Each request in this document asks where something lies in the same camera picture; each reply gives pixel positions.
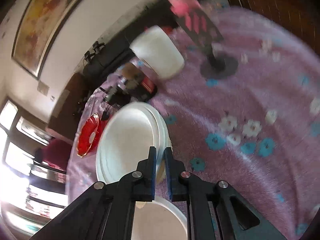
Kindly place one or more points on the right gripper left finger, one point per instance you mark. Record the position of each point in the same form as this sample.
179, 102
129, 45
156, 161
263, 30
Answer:
105, 211

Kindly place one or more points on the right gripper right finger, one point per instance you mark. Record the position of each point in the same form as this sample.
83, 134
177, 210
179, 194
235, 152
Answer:
214, 210

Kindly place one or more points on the white bowl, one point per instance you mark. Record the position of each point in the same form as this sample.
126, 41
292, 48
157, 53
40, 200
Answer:
126, 140
159, 219

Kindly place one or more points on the white bowl on table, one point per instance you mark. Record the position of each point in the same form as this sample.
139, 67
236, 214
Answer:
159, 219

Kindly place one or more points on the small red glass plate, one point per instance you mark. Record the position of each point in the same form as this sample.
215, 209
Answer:
90, 135

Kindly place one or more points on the purple floral tablecloth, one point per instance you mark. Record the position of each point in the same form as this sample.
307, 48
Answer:
257, 129

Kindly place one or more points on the dark jar red label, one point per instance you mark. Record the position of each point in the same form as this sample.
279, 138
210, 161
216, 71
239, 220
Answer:
145, 90

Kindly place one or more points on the black sofa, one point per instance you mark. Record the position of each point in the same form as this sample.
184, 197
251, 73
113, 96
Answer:
117, 51

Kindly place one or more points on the black phone stand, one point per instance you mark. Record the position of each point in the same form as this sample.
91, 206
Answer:
204, 33

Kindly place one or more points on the framed horse painting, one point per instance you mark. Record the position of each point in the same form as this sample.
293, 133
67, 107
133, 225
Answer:
37, 31

